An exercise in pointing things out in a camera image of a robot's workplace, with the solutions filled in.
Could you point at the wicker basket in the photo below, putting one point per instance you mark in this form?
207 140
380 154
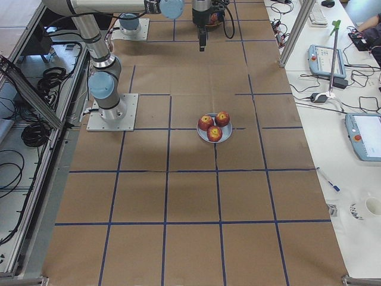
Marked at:
215 27

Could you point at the green tipped metal rod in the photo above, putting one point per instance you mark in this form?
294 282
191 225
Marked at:
335 32

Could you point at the red apple plate left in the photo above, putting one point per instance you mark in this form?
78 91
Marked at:
205 122

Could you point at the blue white pen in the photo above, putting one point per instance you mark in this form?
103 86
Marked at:
325 177

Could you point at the small metal clip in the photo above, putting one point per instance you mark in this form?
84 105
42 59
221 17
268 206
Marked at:
332 209

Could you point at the black computer mouse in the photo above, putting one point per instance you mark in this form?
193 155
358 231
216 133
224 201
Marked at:
328 3

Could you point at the red apple carried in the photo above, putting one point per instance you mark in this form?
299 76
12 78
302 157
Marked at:
213 19

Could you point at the teach pendant upper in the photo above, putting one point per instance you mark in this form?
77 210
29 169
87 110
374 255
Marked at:
320 61

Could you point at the red apple plate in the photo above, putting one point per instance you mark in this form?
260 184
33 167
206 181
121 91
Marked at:
222 119
214 134
205 122

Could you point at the white mug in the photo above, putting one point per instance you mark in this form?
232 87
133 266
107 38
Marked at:
373 205

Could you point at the red apple plate front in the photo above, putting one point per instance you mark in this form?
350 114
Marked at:
214 134

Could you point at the teach pendant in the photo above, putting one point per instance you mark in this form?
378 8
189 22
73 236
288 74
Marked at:
320 61
364 134

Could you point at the light blue plate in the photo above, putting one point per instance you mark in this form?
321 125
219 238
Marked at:
227 130

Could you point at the red apple plate right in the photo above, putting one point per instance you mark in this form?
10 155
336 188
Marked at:
222 119

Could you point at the teach pendant lower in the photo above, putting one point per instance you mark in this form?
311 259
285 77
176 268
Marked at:
364 134

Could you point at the black power adapter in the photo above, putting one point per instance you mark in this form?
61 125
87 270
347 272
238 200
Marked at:
340 83

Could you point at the aluminium frame post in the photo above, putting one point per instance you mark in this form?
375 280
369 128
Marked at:
296 30

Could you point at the black gripper idle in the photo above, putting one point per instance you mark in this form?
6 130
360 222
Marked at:
199 17

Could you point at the person forearm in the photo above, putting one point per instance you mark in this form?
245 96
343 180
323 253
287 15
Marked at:
370 23

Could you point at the white keyboard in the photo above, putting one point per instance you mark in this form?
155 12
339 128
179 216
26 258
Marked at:
317 18

